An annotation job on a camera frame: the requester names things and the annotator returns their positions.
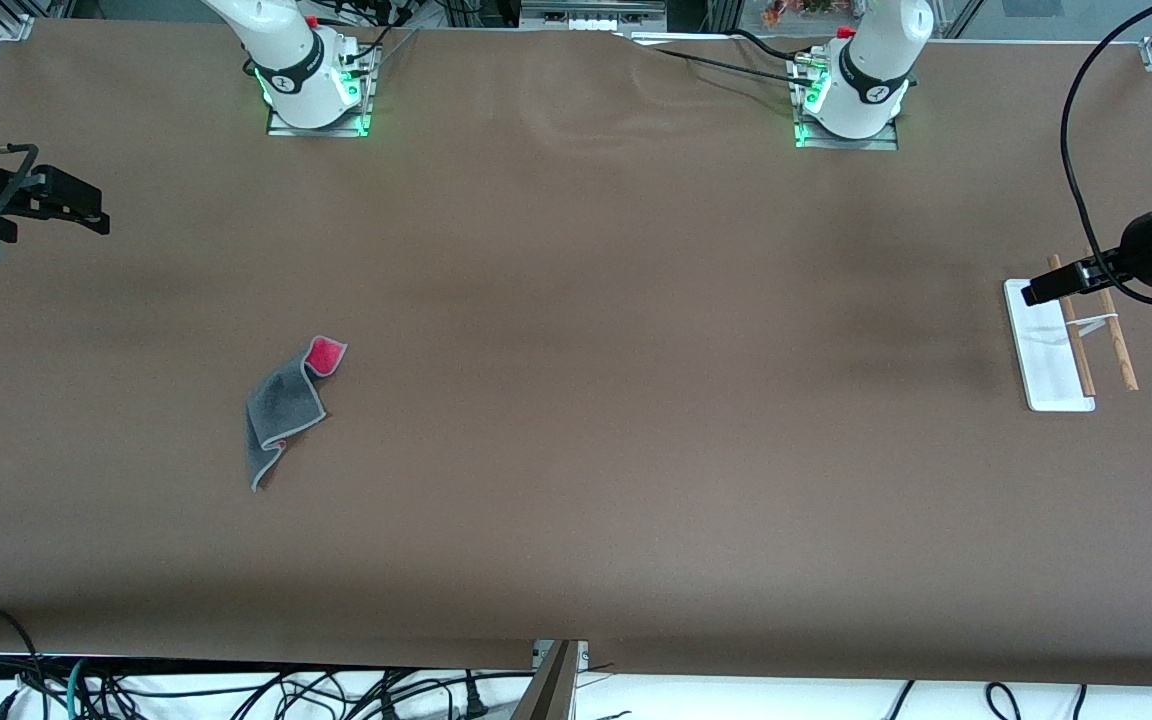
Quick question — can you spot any grey and pink towel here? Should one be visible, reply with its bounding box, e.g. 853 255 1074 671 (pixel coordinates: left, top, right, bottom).
245 336 348 493

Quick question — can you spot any white rack base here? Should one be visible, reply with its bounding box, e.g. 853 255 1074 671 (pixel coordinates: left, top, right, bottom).
1004 278 1097 413

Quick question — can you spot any wooden rack rod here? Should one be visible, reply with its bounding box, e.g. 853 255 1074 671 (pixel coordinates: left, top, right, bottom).
1048 254 1097 398

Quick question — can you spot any wooden chopsticks pair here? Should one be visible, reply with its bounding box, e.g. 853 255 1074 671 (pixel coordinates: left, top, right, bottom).
1084 250 1140 392

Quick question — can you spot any white power strip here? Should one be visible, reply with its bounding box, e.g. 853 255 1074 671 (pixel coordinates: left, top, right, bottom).
521 0 667 31

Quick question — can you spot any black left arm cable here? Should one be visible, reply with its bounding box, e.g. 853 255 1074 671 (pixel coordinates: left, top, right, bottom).
1060 0 1152 307

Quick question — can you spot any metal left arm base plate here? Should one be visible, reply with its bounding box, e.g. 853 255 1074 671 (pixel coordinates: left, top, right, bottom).
792 55 900 152

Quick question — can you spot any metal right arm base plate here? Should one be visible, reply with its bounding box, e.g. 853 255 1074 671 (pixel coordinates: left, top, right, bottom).
266 40 382 139

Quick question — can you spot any black base cable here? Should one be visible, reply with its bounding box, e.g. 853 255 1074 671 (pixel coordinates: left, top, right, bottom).
321 0 419 63

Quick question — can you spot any black table cable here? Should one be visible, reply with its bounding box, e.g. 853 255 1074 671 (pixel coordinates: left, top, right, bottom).
729 28 812 63
648 48 803 89

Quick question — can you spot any small metal bracket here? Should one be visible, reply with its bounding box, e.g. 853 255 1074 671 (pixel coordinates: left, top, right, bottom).
533 640 590 673

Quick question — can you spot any wooden post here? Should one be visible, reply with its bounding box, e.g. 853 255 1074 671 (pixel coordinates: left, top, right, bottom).
511 640 582 720

